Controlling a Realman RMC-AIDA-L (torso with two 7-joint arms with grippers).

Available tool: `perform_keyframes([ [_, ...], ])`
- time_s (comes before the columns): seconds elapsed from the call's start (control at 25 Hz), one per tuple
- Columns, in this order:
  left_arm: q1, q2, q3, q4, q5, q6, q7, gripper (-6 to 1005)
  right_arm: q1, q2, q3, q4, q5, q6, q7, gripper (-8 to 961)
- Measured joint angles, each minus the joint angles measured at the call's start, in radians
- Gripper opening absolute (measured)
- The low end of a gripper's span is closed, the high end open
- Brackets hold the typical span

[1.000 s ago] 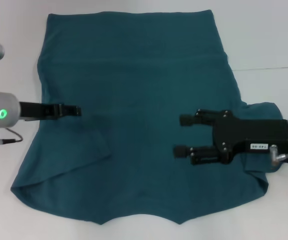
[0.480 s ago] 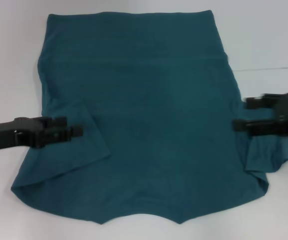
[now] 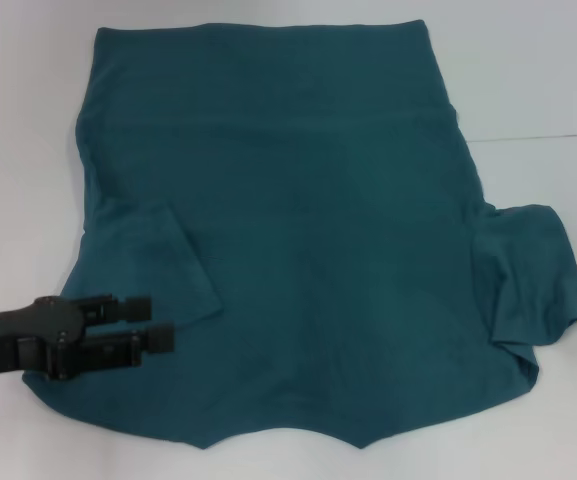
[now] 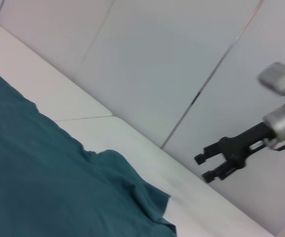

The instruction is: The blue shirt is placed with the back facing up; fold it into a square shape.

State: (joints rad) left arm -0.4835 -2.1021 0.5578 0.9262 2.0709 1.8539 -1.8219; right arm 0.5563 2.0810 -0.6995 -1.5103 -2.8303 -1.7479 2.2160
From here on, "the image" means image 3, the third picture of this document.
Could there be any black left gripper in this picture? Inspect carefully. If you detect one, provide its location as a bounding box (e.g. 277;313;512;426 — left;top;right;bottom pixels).
0;294;176;384

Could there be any teal blue shirt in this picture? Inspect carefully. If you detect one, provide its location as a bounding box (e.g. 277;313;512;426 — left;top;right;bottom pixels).
20;18;577;439

